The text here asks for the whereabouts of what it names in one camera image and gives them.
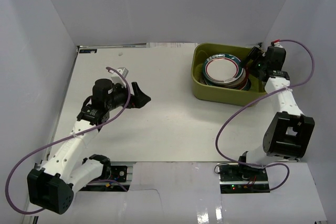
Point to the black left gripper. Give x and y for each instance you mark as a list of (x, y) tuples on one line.
[(132, 96)]

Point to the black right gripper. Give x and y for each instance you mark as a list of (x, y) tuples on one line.
[(253, 55)]

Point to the red rimmed beige plate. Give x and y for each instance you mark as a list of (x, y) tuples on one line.
[(238, 84)]

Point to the teal scalloped plate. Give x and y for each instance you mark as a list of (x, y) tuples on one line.
[(201, 79)]

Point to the white green rimmed plate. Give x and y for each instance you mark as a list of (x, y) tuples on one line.
[(223, 70)]

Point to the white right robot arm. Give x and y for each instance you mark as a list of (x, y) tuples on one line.
[(289, 132)]

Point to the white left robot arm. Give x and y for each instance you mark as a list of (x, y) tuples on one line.
[(54, 185)]

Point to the olive green plastic bin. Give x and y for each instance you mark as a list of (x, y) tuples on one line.
[(217, 94)]

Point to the white papers at back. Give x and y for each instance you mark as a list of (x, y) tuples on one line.
[(171, 45)]

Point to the blue label sticker left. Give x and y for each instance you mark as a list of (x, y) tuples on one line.
[(88, 51)]

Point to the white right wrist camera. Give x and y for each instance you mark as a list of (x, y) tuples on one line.
[(276, 43)]

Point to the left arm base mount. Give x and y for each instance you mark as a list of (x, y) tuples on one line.
[(121, 174)]

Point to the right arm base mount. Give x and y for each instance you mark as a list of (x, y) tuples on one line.
[(240, 179)]

